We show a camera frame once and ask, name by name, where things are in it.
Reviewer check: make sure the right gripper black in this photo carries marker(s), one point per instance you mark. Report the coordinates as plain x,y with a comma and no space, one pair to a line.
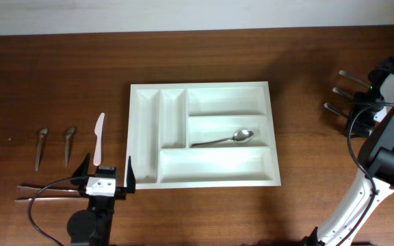
358,130

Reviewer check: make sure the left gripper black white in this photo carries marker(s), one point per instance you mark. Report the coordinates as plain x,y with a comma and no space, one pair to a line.
120,192

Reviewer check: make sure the metal fork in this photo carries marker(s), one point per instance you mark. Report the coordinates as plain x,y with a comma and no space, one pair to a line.
343,93
353,78

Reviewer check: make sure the large metal spoon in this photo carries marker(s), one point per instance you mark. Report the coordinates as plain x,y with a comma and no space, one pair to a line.
241,136
332,108

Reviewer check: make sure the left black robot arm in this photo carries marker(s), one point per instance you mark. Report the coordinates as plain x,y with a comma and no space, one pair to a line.
92,226

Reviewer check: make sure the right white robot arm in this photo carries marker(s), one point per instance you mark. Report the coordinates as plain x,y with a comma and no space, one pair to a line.
374,179

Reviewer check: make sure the pink plastic knife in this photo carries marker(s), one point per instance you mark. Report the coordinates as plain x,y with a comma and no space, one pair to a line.
98,131

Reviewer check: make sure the small metal teaspoon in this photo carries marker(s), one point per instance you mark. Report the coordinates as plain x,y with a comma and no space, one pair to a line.
41,135
68,136

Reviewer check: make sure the small metal teaspoon far left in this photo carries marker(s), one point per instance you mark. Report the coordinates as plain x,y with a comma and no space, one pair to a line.
41,135

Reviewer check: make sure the white cutlery tray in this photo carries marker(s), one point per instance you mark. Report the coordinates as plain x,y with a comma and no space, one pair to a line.
166,119

